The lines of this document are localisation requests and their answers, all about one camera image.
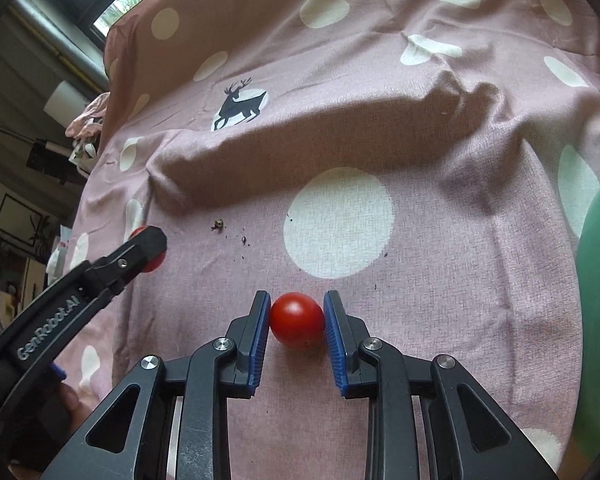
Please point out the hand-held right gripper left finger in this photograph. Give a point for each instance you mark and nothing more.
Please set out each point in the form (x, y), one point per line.
(260, 345)

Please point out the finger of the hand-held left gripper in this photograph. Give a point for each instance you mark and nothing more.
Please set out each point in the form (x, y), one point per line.
(130, 257)

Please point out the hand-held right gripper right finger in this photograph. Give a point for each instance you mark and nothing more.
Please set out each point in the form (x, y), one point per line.
(335, 345)

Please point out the red cherry tomato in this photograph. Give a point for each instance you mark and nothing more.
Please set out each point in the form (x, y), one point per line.
(153, 263)
(297, 320)

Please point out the person's left hand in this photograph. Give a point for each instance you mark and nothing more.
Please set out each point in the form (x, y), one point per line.
(72, 402)

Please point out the white and red shopping bag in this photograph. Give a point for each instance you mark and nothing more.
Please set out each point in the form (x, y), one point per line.
(61, 252)

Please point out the white patterned plastic bag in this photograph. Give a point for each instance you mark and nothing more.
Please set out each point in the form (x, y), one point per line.
(82, 152)

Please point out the pink clothes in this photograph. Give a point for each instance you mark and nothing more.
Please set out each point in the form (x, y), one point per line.
(87, 112)

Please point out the white cylinder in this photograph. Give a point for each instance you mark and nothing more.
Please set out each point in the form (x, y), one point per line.
(62, 102)

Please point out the pink polka dot tablecloth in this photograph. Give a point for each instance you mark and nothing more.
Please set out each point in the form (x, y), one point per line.
(380, 110)

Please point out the grey pipe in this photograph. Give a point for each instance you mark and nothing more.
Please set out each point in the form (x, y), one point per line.
(45, 25)

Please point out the dark picture frame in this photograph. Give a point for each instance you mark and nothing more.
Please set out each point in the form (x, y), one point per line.
(15, 215)

